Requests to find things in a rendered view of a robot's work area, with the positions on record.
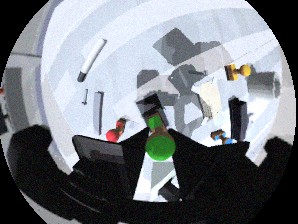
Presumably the grey mug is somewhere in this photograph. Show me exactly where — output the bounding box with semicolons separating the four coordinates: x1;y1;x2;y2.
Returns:
246;71;282;101

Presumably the blue-topped wooden stamp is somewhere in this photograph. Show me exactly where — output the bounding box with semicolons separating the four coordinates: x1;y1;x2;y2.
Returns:
210;129;233;144

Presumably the red-handled rubber stamp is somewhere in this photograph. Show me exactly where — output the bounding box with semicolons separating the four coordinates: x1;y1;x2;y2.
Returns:
105;119;126;143

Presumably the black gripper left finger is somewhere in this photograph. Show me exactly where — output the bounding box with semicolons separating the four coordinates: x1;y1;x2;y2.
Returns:
72;127;150;200

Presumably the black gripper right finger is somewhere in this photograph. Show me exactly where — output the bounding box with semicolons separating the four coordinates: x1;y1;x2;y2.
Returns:
168;128;251;200

